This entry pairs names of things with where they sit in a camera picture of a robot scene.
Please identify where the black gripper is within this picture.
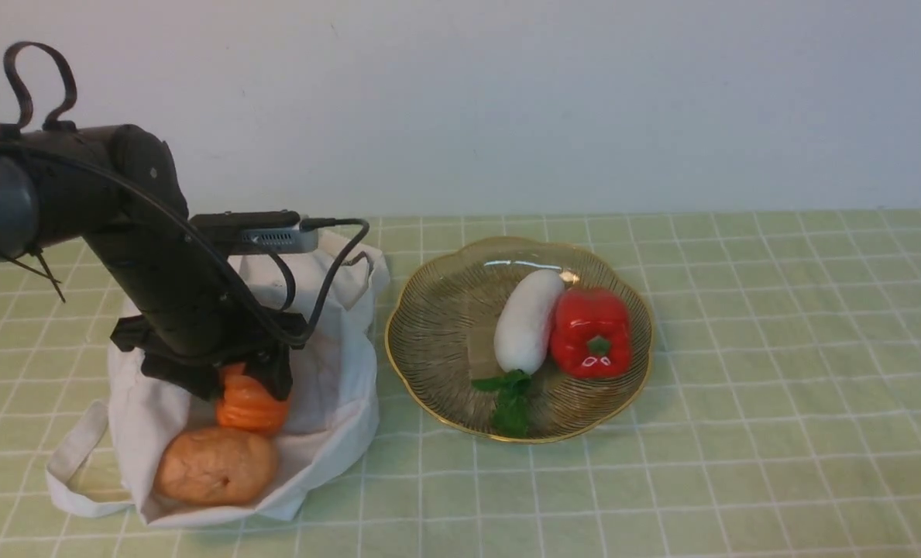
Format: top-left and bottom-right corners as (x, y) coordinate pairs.
(110, 308), (309, 401)

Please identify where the orange toy pumpkin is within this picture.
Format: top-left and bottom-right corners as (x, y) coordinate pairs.
(215, 363), (290, 438)

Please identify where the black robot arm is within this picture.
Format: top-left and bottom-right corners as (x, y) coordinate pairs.
(0, 125), (316, 401)

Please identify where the brown toy potato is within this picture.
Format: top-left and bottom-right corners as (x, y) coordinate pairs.
(153, 427), (280, 506)

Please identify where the gold-rimmed glass plate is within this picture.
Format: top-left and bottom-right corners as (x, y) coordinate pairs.
(383, 236), (656, 444)

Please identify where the white toy radish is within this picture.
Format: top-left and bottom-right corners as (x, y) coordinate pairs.
(494, 269), (564, 375)

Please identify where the red toy bell pepper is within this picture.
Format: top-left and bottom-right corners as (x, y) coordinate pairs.
(549, 288), (633, 379)

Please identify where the green checkered tablecloth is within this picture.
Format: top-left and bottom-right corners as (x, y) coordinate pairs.
(0, 211), (921, 557)

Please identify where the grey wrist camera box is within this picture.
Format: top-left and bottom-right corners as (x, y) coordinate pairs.
(231, 226), (319, 255)

